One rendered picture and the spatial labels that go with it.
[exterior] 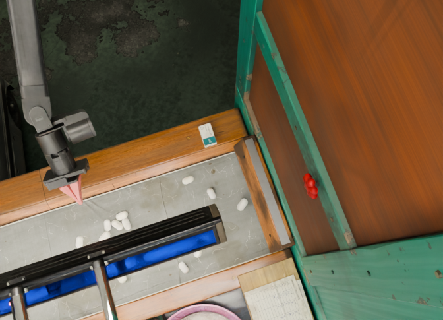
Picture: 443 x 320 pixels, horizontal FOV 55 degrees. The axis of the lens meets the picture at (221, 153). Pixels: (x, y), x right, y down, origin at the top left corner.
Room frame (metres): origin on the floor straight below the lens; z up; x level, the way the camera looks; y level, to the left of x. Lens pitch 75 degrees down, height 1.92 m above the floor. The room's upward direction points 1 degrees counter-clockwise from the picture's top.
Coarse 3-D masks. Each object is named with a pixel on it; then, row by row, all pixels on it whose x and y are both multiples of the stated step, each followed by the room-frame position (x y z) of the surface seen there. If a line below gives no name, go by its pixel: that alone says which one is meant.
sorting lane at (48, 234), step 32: (224, 160) 0.30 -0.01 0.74; (128, 192) 0.21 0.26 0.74; (160, 192) 0.21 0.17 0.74; (192, 192) 0.21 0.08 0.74; (224, 192) 0.21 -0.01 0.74; (32, 224) 0.13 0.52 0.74; (64, 224) 0.13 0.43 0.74; (96, 224) 0.13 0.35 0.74; (224, 224) 0.12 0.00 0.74; (256, 224) 0.12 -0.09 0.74; (0, 256) 0.05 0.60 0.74; (32, 256) 0.04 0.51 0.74; (192, 256) 0.04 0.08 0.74; (224, 256) 0.04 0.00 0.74; (256, 256) 0.03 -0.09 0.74; (96, 288) -0.04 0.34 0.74; (128, 288) -0.04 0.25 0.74; (160, 288) -0.04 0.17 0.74
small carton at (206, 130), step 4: (208, 124) 0.39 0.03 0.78; (200, 128) 0.38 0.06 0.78; (204, 128) 0.38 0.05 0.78; (208, 128) 0.38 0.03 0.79; (200, 132) 0.37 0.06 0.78; (204, 132) 0.37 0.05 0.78; (208, 132) 0.37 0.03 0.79; (212, 132) 0.37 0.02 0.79; (204, 136) 0.36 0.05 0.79; (208, 136) 0.36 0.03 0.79; (212, 136) 0.36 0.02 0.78; (204, 140) 0.35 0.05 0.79; (208, 140) 0.35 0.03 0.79; (212, 140) 0.35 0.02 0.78; (204, 144) 0.33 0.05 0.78; (208, 144) 0.33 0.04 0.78; (212, 144) 0.34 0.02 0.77
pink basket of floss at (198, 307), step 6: (192, 306) -0.09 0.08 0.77; (198, 306) -0.09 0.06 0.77; (204, 306) -0.09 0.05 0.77; (210, 306) -0.09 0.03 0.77; (216, 306) -0.09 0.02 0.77; (180, 312) -0.10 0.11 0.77; (186, 312) -0.10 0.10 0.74; (192, 312) -0.11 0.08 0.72; (216, 312) -0.11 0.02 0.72; (222, 312) -0.11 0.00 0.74; (228, 312) -0.10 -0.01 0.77; (174, 318) -0.12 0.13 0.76; (180, 318) -0.12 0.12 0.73; (228, 318) -0.12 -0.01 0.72; (234, 318) -0.12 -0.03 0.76
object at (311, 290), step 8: (240, 96) 0.45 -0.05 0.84; (240, 104) 0.45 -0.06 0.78; (248, 120) 0.39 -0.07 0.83; (248, 128) 0.38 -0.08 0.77; (296, 248) 0.05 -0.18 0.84; (296, 256) 0.03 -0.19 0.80; (296, 264) 0.01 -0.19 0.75; (304, 272) -0.01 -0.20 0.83; (304, 280) -0.03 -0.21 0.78; (304, 288) -0.05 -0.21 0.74; (312, 288) -0.05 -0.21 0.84; (312, 296) -0.07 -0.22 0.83; (312, 304) -0.09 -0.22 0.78; (320, 304) -0.08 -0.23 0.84; (312, 312) -0.11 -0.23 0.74; (320, 312) -0.10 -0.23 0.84
